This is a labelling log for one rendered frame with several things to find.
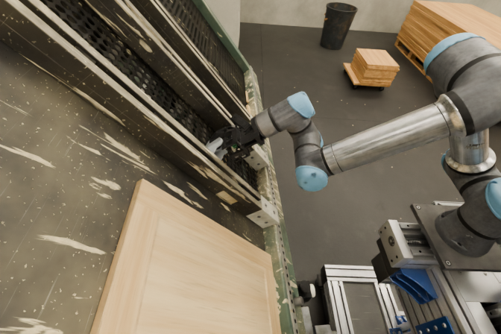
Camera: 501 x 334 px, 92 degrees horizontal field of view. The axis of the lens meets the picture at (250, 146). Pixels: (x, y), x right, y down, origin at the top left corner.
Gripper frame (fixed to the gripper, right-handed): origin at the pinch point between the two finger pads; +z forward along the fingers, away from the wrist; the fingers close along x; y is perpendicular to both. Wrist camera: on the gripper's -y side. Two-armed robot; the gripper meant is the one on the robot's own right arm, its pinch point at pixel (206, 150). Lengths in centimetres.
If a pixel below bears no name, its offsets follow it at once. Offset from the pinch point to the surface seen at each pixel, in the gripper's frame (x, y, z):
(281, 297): 38, 36, -1
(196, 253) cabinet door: -0.5, 32.3, 0.7
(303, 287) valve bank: 53, 31, -4
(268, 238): 37.8, 16.2, 0.8
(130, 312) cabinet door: -14.5, 45.3, 0.4
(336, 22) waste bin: 172, -364, -114
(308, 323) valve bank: 57, 41, -1
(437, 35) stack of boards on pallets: 242, -297, -227
